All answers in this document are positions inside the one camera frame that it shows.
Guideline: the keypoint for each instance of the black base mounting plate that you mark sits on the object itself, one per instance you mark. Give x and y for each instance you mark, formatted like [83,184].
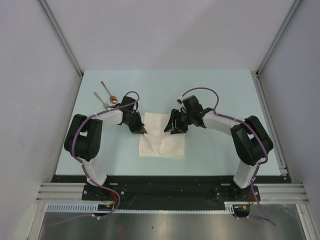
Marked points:
[169,193]

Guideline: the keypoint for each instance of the aluminium frame post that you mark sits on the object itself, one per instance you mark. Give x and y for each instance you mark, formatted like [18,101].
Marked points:
[279,35]
[48,13]

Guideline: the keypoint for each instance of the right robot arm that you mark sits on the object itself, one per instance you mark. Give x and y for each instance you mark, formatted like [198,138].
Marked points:
[251,141]

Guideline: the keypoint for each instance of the right aluminium frame post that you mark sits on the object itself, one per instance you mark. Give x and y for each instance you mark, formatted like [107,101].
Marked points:
[279,35]

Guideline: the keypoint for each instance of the aluminium cross rail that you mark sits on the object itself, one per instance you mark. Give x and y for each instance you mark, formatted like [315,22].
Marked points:
[279,193]

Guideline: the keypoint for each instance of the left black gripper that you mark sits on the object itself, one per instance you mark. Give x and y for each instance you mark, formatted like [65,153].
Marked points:
[139,128]

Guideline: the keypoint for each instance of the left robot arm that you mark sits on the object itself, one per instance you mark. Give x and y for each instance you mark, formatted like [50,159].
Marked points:
[84,136]

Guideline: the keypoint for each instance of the silver fork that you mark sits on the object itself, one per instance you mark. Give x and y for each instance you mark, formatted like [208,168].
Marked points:
[105,105]

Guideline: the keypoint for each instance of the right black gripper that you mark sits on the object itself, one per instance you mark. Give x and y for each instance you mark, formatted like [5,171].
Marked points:
[171,125]

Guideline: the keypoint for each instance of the copper spoon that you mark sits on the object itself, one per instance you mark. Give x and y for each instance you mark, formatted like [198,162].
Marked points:
[112,98]

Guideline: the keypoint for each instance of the white cloth napkin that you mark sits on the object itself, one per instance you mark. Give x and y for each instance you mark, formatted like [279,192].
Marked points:
[156,142]

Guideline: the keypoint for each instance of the left aluminium frame post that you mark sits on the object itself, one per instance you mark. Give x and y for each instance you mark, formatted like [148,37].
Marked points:
[48,13]

